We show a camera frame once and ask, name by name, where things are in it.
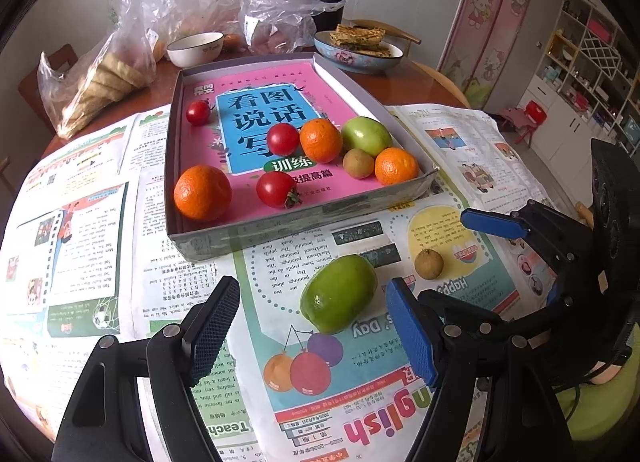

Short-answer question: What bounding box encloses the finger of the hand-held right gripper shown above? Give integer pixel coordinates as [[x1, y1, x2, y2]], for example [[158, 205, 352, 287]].
[[419, 289, 551, 337], [460, 202, 586, 260]]

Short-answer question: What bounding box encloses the pile of fried pancakes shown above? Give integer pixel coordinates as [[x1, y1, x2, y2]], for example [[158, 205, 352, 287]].
[[330, 24, 396, 57]]

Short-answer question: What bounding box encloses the brown longan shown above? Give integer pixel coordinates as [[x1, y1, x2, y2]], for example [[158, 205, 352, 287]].
[[414, 248, 445, 277], [342, 149, 376, 179]]

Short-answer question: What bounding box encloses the newspaper with green border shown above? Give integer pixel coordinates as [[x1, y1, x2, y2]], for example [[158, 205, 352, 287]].
[[232, 192, 566, 462]]

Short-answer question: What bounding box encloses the green apple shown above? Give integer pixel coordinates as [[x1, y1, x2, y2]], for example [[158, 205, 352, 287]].
[[300, 254, 378, 335], [341, 116, 394, 155]]

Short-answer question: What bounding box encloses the person's right forearm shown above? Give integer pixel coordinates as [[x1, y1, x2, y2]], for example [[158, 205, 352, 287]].
[[550, 359, 640, 443]]

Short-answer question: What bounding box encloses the grey cardboard box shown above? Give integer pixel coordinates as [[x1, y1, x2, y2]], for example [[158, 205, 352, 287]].
[[166, 52, 441, 263]]

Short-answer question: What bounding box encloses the newspaper sheet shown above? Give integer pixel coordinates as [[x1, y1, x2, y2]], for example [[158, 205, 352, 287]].
[[0, 104, 261, 462], [387, 102, 556, 213]]

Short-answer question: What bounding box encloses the white shelving cabinet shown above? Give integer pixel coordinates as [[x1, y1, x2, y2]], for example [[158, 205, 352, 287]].
[[517, 0, 640, 167]]

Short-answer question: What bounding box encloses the pink child chair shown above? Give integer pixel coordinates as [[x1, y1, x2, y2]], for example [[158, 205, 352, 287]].
[[497, 106, 523, 131]]

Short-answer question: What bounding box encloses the clear plastic bag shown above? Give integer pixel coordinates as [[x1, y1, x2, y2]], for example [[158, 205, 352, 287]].
[[110, 0, 251, 62], [37, 16, 158, 140], [240, 0, 348, 55]]

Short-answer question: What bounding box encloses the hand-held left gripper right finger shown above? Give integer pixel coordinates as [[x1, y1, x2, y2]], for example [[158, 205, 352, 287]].
[[385, 278, 576, 462]]

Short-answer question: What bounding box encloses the red tomato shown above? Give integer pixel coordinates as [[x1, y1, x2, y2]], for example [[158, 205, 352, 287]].
[[186, 100, 212, 125], [266, 123, 301, 157], [256, 172, 303, 210]]

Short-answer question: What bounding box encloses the blue patterned bowl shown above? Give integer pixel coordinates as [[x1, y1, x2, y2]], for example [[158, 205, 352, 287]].
[[313, 30, 405, 75]]

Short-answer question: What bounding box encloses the orange mandarin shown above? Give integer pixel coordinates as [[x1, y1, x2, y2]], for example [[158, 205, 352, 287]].
[[173, 164, 233, 223], [299, 118, 344, 164], [374, 147, 420, 187]]

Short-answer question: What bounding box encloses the red child chair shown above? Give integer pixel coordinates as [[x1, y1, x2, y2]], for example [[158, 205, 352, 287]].
[[520, 100, 546, 143]]

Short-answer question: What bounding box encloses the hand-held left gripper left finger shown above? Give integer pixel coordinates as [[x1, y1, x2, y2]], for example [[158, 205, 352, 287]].
[[50, 276, 242, 462]]

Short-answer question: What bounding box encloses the pink cartoon fabric wardrobe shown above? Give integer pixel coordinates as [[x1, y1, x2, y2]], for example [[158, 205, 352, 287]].
[[437, 0, 541, 110]]

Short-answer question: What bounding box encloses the white bowl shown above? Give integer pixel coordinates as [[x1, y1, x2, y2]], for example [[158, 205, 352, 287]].
[[166, 32, 225, 68]]

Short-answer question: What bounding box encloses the stack of flatbreads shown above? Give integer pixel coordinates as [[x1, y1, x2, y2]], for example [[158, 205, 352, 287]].
[[57, 52, 156, 137]]

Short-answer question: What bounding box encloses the wooden chair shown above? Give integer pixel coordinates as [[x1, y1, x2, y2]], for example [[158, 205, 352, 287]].
[[410, 59, 471, 107], [350, 19, 421, 45], [17, 44, 78, 117]]

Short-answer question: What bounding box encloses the pink exercise book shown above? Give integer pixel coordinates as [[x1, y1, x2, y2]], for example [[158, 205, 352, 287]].
[[181, 60, 431, 230]]

